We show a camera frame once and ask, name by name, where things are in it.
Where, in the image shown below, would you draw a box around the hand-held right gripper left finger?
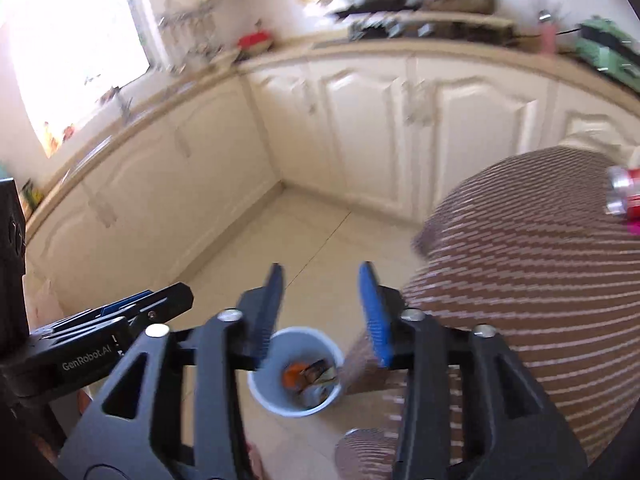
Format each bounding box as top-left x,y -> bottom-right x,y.
60,261 -> 286,480

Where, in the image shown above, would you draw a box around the wall utensil rack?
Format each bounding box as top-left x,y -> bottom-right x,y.
157,2 -> 226,66

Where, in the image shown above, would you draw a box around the gold foil snack bag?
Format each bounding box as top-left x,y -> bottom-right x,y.
300,359 -> 342,407

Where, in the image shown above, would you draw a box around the bright kitchen window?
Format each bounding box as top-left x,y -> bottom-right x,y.
0,0 -> 152,159

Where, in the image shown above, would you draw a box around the black gas stove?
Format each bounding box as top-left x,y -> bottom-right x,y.
330,5 -> 521,45

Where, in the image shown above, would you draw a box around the pink bottle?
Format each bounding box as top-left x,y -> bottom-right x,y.
537,10 -> 559,56

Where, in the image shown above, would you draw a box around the red plastic container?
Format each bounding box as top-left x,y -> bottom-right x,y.
237,30 -> 276,54

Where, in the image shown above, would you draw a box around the red soda can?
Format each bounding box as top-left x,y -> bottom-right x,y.
607,166 -> 640,199
606,195 -> 640,221

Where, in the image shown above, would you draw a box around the green yellow packet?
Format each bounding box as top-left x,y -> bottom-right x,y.
20,180 -> 44,221

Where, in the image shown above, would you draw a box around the brown dotted cushioned stool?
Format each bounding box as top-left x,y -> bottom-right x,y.
335,145 -> 640,480

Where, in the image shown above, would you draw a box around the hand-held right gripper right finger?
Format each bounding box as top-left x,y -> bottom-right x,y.
357,261 -> 588,480

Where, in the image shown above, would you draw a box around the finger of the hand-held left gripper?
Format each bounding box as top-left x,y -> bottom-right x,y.
30,310 -> 134,344
100,282 -> 196,329

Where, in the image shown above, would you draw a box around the green appliance on counter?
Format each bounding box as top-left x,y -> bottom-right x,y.
572,17 -> 640,82

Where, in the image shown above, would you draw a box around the metal sink faucet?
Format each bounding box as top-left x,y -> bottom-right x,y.
102,87 -> 134,126

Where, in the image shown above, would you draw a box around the cream kitchen base cabinets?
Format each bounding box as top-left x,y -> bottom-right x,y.
25,50 -> 640,321

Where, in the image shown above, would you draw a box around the pale blue plastic bucket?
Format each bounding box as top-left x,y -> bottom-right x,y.
247,327 -> 346,419

